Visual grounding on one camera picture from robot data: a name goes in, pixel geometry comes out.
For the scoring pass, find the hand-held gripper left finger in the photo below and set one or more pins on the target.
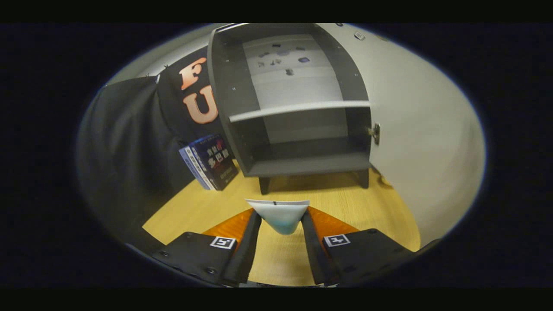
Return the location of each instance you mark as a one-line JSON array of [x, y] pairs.
[[248, 250]]

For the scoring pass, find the dark blue book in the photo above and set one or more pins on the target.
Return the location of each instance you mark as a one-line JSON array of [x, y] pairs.
[[214, 162]]

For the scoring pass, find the metal door hinge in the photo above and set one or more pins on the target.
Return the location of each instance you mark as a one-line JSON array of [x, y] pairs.
[[375, 133]]

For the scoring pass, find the dark grey cabinet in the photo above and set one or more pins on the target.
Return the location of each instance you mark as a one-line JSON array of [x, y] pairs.
[[229, 86]]

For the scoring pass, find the black backdrop cloth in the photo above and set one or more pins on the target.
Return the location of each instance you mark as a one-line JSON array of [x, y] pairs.
[[125, 142]]

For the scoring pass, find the white and blue cup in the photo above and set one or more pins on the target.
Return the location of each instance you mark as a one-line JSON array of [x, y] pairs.
[[281, 216]]

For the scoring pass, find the white cabinet door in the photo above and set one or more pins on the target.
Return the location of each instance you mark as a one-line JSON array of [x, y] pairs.
[[423, 129]]

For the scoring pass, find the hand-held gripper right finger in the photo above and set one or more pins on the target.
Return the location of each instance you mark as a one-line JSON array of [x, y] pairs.
[[313, 250]]

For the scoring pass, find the white cabinet shelf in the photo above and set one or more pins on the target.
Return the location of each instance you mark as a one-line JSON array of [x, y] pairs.
[[298, 109]]

